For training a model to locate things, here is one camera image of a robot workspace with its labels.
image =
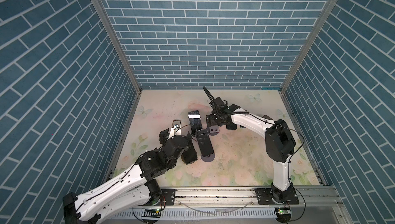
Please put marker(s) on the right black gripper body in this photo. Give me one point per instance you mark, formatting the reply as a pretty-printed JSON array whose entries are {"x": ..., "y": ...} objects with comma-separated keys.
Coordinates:
[{"x": 214, "y": 119}]

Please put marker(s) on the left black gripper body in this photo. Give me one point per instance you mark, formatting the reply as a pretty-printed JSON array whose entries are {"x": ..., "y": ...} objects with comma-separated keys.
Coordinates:
[{"x": 164, "y": 137}]

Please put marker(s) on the purple-edged phone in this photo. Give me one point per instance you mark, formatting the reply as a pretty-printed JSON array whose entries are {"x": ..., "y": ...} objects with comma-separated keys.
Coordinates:
[{"x": 204, "y": 142}]

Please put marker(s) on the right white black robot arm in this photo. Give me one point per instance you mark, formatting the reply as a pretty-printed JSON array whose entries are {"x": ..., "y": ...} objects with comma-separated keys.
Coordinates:
[{"x": 279, "y": 142}]

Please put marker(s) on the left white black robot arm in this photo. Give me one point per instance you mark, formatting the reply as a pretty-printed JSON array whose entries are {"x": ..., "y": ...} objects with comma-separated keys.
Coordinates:
[{"x": 135, "y": 186}]

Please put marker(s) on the purple-grey phone stand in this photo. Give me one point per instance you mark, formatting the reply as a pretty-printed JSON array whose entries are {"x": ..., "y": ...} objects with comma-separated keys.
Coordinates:
[{"x": 208, "y": 158}]

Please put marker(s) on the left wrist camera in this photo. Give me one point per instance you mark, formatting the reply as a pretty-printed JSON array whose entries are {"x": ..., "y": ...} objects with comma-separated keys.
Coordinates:
[{"x": 176, "y": 128}]

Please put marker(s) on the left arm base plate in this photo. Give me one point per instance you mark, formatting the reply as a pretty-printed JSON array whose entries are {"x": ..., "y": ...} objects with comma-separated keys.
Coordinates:
[{"x": 163, "y": 197}]

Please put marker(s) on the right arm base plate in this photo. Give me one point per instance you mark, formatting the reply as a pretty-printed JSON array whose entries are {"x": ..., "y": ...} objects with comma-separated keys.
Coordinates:
[{"x": 268, "y": 196}]

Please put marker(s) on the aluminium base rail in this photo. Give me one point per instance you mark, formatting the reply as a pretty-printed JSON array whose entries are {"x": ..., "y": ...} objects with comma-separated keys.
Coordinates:
[{"x": 232, "y": 197}]

